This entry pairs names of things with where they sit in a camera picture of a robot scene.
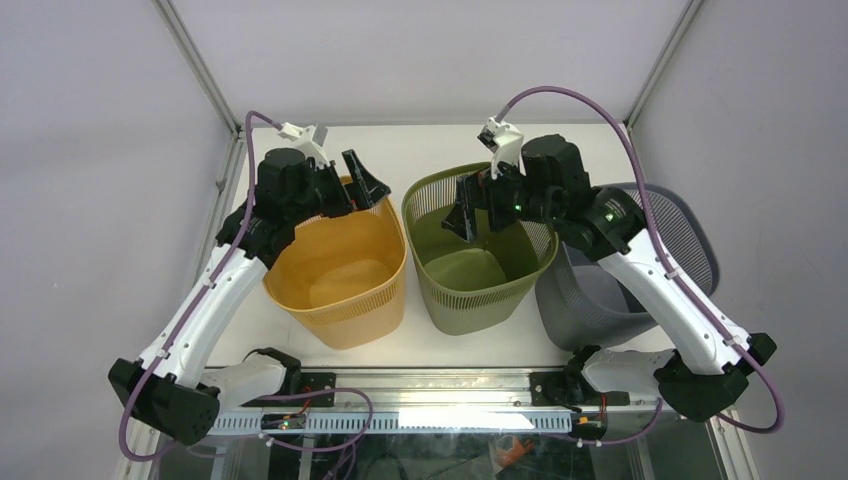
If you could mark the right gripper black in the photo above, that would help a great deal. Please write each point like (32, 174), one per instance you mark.
(461, 220)

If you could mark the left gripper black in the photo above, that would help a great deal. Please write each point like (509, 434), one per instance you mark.
(362, 192)

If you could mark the green plastic basket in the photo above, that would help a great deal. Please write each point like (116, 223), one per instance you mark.
(468, 287)

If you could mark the yellow plastic basket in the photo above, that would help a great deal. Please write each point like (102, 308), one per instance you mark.
(343, 279)

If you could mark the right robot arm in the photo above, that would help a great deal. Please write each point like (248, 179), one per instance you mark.
(707, 368)

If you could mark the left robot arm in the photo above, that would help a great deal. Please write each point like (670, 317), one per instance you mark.
(168, 386)

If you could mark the grey plastic basket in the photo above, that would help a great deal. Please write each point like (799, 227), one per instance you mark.
(606, 303)

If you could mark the orange object under table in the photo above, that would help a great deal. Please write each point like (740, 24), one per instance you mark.
(508, 449)

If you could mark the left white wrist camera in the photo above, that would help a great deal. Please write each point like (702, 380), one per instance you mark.
(308, 140)

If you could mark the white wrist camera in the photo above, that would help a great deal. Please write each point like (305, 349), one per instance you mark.
(504, 141)
(308, 140)

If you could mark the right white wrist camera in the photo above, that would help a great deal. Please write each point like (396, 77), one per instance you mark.
(504, 141)

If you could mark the aluminium mounting rail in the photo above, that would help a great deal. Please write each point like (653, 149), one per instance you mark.
(637, 441)

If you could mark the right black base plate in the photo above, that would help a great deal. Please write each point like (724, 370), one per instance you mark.
(557, 388)

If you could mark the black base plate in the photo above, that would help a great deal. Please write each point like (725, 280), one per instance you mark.
(557, 388)
(307, 382)

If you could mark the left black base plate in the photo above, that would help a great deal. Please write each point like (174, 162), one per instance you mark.
(307, 382)

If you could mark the white slotted cable duct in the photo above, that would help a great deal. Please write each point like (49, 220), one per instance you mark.
(404, 421)

